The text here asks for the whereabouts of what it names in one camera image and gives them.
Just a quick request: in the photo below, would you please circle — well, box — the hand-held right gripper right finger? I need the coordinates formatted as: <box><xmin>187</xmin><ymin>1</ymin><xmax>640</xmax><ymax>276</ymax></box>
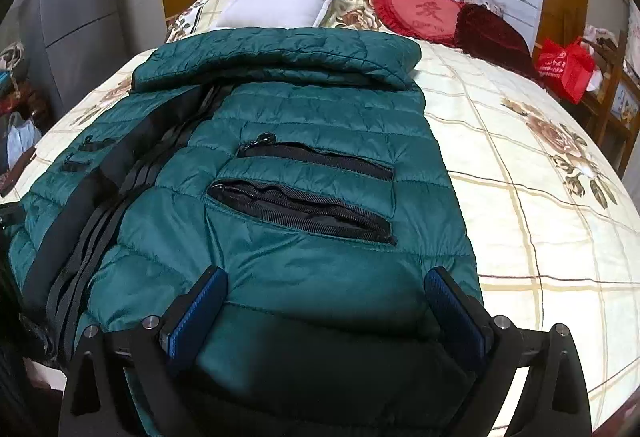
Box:
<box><xmin>424</xmin><ymin>266</ymin><xmax>593</xmax><ymax>437</ymax></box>

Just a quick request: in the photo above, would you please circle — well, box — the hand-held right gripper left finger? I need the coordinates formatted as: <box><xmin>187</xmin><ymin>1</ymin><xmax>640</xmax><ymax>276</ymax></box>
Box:
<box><xmin>59</xmin><ymin>265</ymin><xmax>229</xmax><ymax>437</ymax></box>

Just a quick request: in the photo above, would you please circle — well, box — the green puffer jacket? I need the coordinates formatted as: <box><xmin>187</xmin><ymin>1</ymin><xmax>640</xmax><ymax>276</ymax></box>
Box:
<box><xmin>7</xmin><ymin>28</ymin><xmax>483</xmax><ymax>437</ymax></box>

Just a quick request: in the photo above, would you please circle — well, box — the bed with floral sheet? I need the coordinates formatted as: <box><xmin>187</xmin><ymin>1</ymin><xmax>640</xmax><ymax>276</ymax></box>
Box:
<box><xmin>0</xmin><ymin>0</ymin><xmax>640</xmax><ymax>433</ymax></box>

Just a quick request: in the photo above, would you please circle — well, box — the white plastic bag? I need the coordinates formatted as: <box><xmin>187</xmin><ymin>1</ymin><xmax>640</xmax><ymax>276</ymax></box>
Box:
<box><xmin>5</xmin><ymin>111</ymin><xmax>43</xmax><ymax>173</ymax></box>

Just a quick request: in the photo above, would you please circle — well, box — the wooden rack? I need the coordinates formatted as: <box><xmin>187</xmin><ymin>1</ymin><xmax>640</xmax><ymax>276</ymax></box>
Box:
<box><xmin>580</xmin><ymin>24</ymin><xmax>640</xmax><ymax>178</ymax></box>

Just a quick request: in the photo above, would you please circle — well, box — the red shopping bag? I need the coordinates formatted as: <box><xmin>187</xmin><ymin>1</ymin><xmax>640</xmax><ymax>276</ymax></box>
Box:
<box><xmin>534</xmin><ymin>36</ymin><xmax>597</xmax><ymax>105</ymax></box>

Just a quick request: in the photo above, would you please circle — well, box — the dark red velvet cushion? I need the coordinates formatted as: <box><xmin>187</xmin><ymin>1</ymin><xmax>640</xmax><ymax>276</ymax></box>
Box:
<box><xmin>455</xmin><ymin>3</ymin><xmax>543</xmax><ymax>85</ymax></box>

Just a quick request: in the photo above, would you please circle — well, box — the red heart-shaped cushion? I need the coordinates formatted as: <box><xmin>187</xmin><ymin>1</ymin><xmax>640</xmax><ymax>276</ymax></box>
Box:
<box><xmin>371</xmin><ymin>0</ymin><xmax>466</xmax><ymax>48</ymax></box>

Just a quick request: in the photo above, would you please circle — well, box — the floral patterned cloth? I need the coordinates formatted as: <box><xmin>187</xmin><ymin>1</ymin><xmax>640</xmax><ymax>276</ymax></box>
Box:
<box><xmin>0</xmin><ymin>44</ymin><xmax>31</xmax><ymax>113</ymax></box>

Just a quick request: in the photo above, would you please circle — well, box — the grey refrigerator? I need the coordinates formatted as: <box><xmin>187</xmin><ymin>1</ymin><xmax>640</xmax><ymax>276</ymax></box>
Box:
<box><xmin>22</xmin><ymin>0</ymin><xmax>171</xmax><ymax>108</ymax></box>

